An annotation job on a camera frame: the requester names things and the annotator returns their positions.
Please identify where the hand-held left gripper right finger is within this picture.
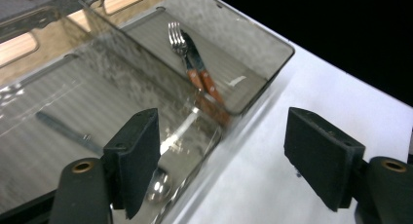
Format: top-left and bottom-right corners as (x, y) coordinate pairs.
(283, 106), (366, 213)

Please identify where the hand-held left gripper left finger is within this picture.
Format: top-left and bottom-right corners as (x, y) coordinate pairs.
(102, 107), (162, 220)

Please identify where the medium smoky clear plastic bin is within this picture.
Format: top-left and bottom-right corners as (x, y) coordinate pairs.
(0, 6), (228, 224)

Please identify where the wooden handled steel knife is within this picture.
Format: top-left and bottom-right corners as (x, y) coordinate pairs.
(180, 30), (226, 105)

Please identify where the wooden handled steel fork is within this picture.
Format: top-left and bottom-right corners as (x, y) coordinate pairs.
(167, 20), (207, 93)

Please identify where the small smoky clear plastic bin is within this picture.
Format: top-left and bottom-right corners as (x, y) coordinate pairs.
(81, 0), (296, 118)

